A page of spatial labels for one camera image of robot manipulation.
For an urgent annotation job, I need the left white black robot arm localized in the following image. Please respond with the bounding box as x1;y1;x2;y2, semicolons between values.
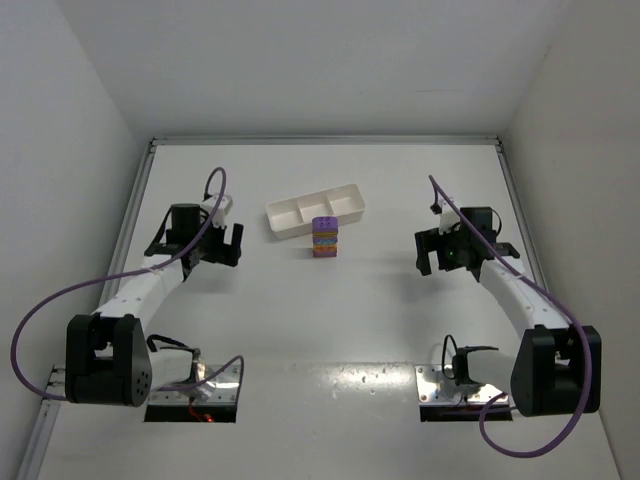
65;195;243;407

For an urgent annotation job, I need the left aluminium frame rail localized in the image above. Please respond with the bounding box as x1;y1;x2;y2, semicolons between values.
16;141;156;479

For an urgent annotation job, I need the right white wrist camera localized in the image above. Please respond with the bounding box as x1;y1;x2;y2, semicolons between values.
431;198;460;235

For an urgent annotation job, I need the purple lego brick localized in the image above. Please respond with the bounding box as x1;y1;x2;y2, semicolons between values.
311;216;339;234

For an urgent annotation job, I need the yellow striped lego brick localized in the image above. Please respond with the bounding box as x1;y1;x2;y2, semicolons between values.
312;232;338;240

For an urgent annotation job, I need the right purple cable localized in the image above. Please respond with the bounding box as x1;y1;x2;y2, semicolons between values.
428;174;599;458

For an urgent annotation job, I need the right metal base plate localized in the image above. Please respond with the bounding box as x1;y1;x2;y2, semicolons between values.
415;364;500;408

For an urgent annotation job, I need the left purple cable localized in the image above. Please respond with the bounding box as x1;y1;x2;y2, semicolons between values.
10;167;245;401

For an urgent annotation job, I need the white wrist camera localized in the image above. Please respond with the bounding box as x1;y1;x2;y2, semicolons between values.
200;194;233;228
431;198;460;235

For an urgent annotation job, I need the white three-compartment tray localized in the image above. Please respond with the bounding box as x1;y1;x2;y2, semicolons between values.
266;183;366;240

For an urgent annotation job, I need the purple cable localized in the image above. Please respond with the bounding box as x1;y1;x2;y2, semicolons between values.
428;174;599;458
10;167;245;401

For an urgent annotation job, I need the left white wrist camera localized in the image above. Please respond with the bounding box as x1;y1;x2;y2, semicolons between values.
200;194;233;228

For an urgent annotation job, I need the back aluminium frame rail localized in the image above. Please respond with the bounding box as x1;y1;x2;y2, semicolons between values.
152;135;500;146

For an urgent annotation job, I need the metal base plate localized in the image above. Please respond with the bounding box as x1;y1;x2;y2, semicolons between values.
147;360;244;407
415;364;500;408

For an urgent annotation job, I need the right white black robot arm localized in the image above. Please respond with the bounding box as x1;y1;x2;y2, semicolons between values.
415;204;602;417

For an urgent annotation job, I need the thin purple lego plate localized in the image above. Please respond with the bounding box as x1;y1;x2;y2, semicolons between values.
312;251;338;258

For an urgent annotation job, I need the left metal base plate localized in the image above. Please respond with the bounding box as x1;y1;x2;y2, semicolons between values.
147;360;244;407

